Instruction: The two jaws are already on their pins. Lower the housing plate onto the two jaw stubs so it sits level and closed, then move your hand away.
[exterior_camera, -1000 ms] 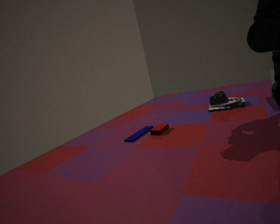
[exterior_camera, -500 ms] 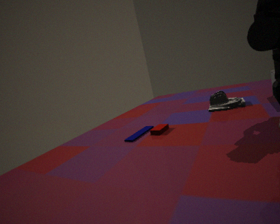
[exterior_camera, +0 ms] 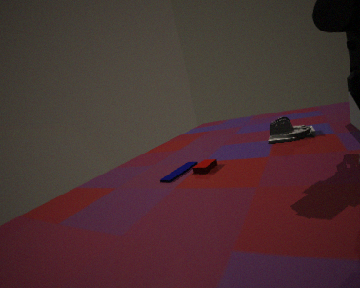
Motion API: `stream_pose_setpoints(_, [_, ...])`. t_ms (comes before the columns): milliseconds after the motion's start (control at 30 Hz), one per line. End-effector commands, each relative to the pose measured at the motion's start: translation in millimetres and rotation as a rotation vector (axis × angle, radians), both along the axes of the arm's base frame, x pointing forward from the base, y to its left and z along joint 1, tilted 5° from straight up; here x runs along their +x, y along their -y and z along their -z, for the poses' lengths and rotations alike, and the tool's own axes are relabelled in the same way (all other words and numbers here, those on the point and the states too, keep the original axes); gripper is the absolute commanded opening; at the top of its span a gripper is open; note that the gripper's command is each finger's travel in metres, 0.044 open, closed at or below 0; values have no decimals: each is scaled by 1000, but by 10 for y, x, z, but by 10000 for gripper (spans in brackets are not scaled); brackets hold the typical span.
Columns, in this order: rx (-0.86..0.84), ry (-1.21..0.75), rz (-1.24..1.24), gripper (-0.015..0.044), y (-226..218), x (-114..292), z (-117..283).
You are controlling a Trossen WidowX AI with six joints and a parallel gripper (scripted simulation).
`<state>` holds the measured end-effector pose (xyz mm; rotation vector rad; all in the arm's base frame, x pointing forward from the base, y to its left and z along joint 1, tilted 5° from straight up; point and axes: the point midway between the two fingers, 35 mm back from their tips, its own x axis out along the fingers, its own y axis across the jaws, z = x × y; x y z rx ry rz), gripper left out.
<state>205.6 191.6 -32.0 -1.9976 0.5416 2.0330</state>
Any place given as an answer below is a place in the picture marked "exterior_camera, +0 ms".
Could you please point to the red rectangular block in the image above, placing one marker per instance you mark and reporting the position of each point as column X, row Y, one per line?
column 205, row 166

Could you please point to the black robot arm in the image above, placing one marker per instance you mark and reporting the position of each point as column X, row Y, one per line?
column 337, row 16

